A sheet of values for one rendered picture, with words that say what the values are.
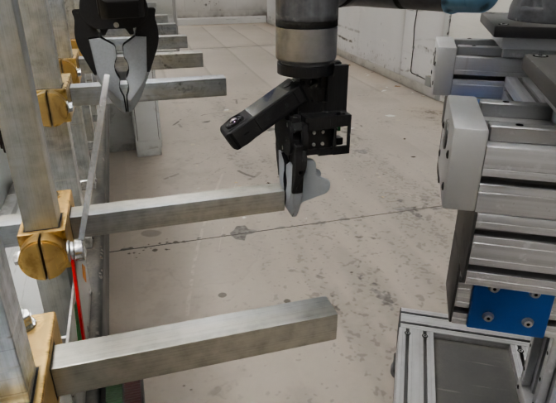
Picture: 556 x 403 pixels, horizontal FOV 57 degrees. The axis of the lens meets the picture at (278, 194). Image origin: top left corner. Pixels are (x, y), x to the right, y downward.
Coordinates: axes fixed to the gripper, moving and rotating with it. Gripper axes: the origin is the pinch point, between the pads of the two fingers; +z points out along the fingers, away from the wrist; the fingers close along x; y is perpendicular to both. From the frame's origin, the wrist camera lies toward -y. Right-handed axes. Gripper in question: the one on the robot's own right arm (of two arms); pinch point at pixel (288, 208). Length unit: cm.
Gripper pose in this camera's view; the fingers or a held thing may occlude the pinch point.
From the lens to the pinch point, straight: 72.1
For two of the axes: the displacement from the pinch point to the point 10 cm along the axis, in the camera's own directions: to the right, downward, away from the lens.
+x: -2.8, -4.1, 8.7
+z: 0.0, 9.1, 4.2
